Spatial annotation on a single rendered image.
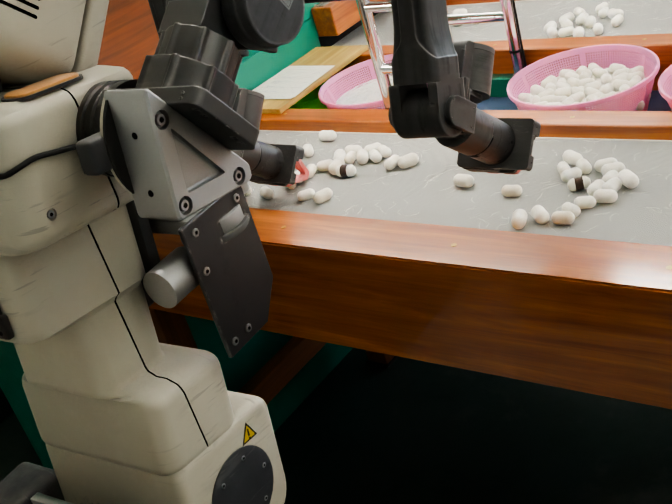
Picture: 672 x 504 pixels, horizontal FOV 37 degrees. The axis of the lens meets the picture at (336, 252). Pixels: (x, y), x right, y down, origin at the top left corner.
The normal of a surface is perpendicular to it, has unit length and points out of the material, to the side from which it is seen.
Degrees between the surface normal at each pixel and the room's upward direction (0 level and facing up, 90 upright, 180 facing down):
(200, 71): 63
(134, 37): 90
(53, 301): 90
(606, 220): 0
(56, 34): 90
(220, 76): 81
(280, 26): 87
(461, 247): 0
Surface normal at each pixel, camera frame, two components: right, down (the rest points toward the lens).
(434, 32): 0.72, -0.09
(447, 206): -0.26, -0.84
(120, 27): 0.78, 0.10
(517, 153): -0.60, -0.14
